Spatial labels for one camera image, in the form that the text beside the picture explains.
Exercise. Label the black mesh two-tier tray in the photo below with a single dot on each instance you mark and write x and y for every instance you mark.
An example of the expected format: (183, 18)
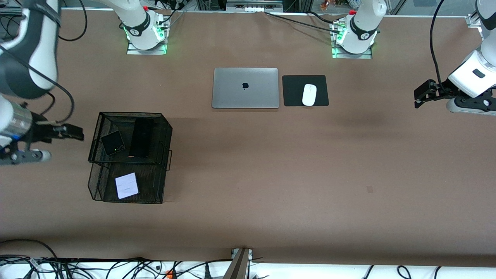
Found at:
(151, 186)

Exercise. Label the black mouse pad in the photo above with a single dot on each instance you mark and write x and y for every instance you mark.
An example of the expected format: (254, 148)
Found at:
(294, 91)

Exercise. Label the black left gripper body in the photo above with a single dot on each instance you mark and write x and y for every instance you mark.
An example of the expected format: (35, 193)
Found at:
(441, 92)

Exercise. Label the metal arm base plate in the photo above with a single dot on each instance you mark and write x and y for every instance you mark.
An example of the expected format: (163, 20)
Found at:
(133, 51)
(339, 56)

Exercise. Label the black flip phone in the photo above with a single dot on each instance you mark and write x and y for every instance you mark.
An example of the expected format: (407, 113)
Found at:
(112, 143)

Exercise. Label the grey closed laptop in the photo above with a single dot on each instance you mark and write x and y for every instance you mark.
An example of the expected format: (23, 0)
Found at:
(245, 97)

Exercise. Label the white computer mouse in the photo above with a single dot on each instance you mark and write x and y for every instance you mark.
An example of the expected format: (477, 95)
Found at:
(309, 95)

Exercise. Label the grey metal camera post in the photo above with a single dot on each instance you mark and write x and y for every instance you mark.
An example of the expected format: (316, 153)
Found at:
(238, 265)

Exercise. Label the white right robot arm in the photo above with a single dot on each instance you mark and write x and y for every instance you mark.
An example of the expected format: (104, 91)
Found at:
(42, 46)

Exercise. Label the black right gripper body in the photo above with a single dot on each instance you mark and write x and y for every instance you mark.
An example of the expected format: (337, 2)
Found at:
(38, 131)

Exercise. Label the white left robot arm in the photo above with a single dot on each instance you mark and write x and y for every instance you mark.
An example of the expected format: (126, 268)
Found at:
(474, 71)

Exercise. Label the long black smartphone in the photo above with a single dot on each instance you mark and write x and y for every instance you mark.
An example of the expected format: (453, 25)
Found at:
(141, 137)

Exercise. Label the metal rail with white plugs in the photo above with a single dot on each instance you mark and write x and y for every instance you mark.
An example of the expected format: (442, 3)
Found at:
(254, 8)

